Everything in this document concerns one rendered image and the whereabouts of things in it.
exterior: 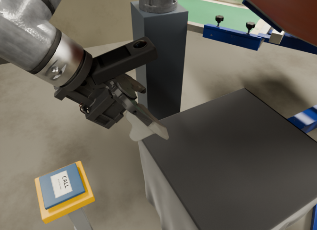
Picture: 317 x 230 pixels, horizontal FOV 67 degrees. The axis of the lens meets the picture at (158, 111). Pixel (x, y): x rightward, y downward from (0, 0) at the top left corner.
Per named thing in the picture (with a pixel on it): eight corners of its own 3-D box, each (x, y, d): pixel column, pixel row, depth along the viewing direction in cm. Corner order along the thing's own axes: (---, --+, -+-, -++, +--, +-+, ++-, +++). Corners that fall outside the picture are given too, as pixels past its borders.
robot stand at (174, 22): (143, 168, 180) (129, 1, 98) (165, 160, 185) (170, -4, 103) (151, 188, 168) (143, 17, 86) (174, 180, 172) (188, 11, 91)
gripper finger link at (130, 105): (148, 121, 45) (115, 88, 44) (155, 115, 45) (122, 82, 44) (145, 130, 41) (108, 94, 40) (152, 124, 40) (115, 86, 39)
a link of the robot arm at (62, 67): (60, 22, 36) (63, 47, 31) (85, 41, 39) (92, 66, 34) (31, 57, 38) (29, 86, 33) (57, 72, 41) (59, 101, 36)
